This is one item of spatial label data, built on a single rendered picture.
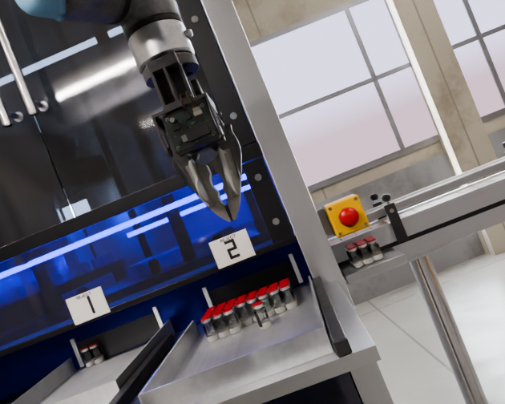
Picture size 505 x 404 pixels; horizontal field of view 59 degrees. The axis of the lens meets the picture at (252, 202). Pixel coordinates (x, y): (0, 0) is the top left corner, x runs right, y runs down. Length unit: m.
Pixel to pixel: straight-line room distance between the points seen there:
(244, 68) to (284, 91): 2.85
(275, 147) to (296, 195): 0.11
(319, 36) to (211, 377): 3.56
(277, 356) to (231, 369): 0.06
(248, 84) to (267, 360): 0.58
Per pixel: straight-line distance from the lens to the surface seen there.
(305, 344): 0.60
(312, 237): 0.95
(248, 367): 0.62
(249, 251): 0.96
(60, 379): 1.15
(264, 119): 0.96
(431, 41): 4.04
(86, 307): 1.07
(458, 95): 4.01
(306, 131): 3.78
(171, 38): 0.58
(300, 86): 3.85
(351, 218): 0.92
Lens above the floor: 1.09
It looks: level
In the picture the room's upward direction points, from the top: 22 degrees counter-clockwise
